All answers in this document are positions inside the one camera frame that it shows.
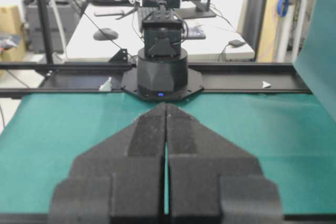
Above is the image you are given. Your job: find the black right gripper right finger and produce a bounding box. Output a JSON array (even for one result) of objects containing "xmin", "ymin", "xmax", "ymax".
[{"xmin": 166, "ymin": 104, "xmax": 283, "ymax": 223}]

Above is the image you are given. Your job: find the cardboard box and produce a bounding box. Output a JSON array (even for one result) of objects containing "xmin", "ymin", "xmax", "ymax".
[{"xmin": 1, "ymin": 6, "xmax": 26, "ymax": 62}]

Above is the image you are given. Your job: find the white office desk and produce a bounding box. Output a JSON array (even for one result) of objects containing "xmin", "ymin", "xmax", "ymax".
[{"xmin": 66, "ymin": 4, "xmax": 255, "ymax": 63}]

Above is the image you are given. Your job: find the green table mat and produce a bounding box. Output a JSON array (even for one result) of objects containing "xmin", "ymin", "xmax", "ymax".
[{"xmin": 1, "ymin": 4, "xmax": 335, "ymax": 219}]

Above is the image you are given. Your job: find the blue cable coil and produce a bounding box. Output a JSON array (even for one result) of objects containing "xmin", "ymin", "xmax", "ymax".
[{"xmin": 277, "ymin": 0, "xmax": 289, "ymax": 18}]

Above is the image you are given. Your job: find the black computer mouse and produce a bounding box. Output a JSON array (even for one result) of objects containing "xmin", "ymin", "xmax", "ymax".
[{"xmin": 93, "ymin": 28, "xmax": 119, "ymax": 41}]

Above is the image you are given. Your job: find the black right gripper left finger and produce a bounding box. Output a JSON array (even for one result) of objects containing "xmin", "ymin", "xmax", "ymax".
[{"xmin": 49, "ymin": 103, "xmax": 166, "ymax": 223}]

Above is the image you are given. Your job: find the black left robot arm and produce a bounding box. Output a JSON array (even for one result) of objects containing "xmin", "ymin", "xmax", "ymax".
[{"xmin": 121, "ymin": 1, "xmax": 204, "ymax": 102}]

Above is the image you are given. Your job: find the black aluminium rail frame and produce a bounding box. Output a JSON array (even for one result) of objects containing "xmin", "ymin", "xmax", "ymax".
[{"xmin": 1, "ymin": 62, "xmax": 311, "ymax": 102}]

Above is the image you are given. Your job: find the black vertical frame post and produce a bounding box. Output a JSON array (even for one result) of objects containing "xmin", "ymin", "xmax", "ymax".
[{"xmin": 37, "ymin": 0, "xmax": 54, "ymax": 65}]

